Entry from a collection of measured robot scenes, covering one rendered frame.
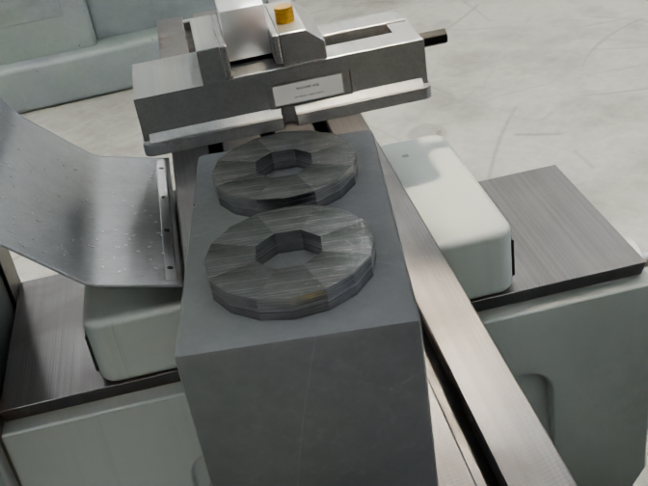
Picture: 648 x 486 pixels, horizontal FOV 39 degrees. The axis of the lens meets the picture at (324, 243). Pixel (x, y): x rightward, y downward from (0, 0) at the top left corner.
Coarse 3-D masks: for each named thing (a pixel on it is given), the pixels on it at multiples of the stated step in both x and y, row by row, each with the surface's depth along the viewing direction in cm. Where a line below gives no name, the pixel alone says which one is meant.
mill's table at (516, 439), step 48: (192, 48) 145; (240, 144) 107; (192, 192) 99; (432, 240) 84; (432, 288) 78; (432, 336) 73; (480, 336) 72; (432, 384) 71; (480, 384) 67; (480, 432) 63; (528, 432) 62; (480, 480) 62; (528, 480) 59
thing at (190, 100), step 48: (336, 48) 109; (384, 48) 108; (144, 96) 105; (192, 96) 106; (240, 96) 107; (288, 96) 108; (336, 96) 110; (384, 96) 109; (144, 144) 107; (192, 144) 108
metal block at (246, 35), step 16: (224, 0) 109; (240, 0) 108; (256, 0) 107; (224, 16) 105; (240, 16) 106; (256, 16) 106; (224, 32) 106; (240, 32) 107; (256, 32) 107; (240, 48) 108; (256, 48) 108
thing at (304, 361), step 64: (256, 192) 54; (320, 192) 54; (384, 192) 55; (192, 256) 51; (256, 256) 49; (320, 256) 47; (384, 256) 49; (192, 320) 46; (256, 320) 45; (320, 320) 45; (384, 320) 44; (192, 384) 45; (256, 384) 45; (320, 384) 45; (384, 384) 46; (256, 448) 47; (320, 448) 48; (384, 448) 48
